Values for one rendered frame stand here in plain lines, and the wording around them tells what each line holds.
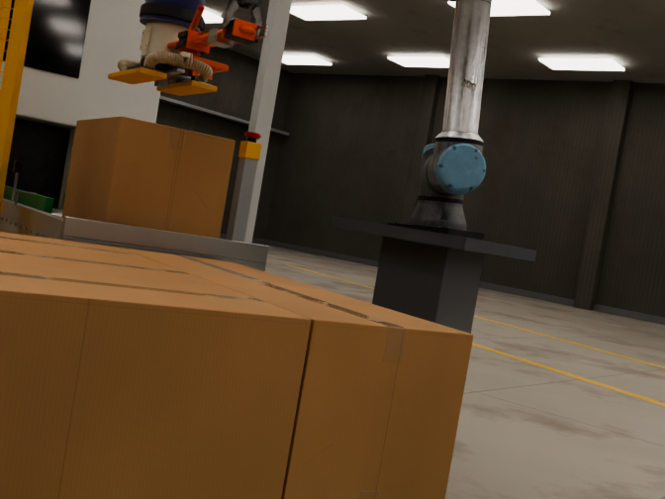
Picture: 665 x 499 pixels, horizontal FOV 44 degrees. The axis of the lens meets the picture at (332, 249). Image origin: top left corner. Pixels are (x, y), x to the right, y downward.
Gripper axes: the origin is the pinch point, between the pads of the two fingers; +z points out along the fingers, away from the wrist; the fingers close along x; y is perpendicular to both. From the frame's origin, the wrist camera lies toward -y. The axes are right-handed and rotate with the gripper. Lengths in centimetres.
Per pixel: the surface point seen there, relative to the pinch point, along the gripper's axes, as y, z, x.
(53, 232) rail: 34, 70, 37
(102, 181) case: 39, 51, 23
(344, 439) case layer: -104, 93, 10
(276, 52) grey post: 304, -61, -162
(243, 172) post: 78, 38, -45
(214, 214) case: 28, 56, -13
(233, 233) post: 78, 63, -45
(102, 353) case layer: -104, 79, 60
